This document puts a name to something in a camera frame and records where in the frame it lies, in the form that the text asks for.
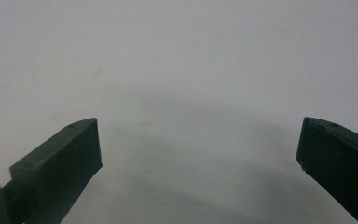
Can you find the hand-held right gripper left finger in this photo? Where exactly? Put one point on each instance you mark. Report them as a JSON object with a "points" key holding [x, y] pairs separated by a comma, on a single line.
{"points": [[59, 168]]}

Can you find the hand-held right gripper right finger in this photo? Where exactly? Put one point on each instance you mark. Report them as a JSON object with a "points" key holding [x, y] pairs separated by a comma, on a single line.
{"points": [[341, 161]]}

